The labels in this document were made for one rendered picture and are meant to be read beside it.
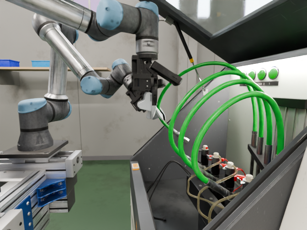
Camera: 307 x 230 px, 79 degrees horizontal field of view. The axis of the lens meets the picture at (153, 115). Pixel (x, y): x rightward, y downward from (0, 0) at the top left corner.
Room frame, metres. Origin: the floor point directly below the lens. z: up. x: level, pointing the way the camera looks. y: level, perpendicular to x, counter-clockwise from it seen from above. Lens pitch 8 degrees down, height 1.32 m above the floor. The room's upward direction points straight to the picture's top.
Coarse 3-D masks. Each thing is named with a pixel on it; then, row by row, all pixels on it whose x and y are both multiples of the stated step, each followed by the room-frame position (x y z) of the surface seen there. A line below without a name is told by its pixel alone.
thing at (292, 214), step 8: (304, 160) 0.32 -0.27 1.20; (304, 168) 0.31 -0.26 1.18; (304, 176) 0.31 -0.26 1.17; (296, 184) 0.31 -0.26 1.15; (304, 184) 0.30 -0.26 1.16; (296, 192) 0.31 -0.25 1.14; (304, 192) 0.30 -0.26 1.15; (296, 200) 0.30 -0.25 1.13; (304, 200) 0.29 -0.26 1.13; (288, 208) 0.31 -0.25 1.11; (296, 208) 0.30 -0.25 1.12; (304, 208) 0.29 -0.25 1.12; (288, 216) 0.31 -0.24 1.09; (296, 216) 0.30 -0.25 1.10; (304, 216) 0.28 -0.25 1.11; (288, 224) 0.30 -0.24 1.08; (296, 224) 0.29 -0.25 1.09; (304, 224) 0.28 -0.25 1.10
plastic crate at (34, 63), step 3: (33, 60) 2.81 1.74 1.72; (33, 63) 2.82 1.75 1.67; (36, 63) 2.82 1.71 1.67; (39, 63) 2.82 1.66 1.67; (42, 63) 2.82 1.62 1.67; (45, 63) 2.82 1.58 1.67; (48, 63) 2.83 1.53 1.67; (33, 66) 2.82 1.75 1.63; (36, 66) 2.82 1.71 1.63; (39, 66) 2.82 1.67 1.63; (42, 66) 2.82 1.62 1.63; (45, 66) 2.82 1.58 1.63; (48, 66) 2.83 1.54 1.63
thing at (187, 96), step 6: (222, 72) 0.58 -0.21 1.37; (228, 72) 0.58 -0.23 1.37; (234, 72) 0.59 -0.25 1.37; (240, 72) 0.59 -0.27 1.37; (210, 78) 0.57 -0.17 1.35; (246, 78) 0.60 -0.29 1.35; (198, 84) 0.57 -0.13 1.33; (192, 90) 0.56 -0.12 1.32; (186, 96) 0.56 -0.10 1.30; (180, 102) 0.56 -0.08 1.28; (258, 102) 0.61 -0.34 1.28; (180, 108) 0.56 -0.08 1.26; (258, 108) 0.62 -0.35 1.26; (174, 114) 0.56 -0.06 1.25; (174, 120) 0.55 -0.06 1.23; (258, 138) 0.61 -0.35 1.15; (174, 144) 0.56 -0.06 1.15; (258, 144) 0.61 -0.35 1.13; (174, 150) 0.56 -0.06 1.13; (258, 150) 0.61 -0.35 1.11; (186, 156) 0.56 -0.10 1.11; (204, 168) 0.57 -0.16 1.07
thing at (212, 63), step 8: (200, 64) 0.74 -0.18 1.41; (208, 64) 0.73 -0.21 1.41; (216, 64) 0.73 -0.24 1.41; (224, 64) 0.72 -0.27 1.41; (184, 72) 0.75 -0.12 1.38; (248, 88) 0.71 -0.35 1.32; (160, 96) 0.77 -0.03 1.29; (256, 112) 0.70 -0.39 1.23; (160, 120) 0.77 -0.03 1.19; (256, 120) 0.69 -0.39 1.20; (168, 128) 0.76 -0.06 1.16; (256, 128) 0.70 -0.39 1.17
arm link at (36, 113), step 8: (24, 104) 0.84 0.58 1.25; (32, 104) 0.85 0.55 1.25; (40, 104) 0.87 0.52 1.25; (48, 104) 0.93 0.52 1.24; (24, 112) 0.83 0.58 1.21; (32, 112) 0.84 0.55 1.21; (40, 112) 0.87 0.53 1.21; (48, 112) 0.91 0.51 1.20; (24, 120) 0.84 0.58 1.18; (32, 120) 0.84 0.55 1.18; (40, 120) 0.86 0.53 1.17; (48, 120) 0.92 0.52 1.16; (24, 128) 0.84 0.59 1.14; (32, 128) 0.84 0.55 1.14
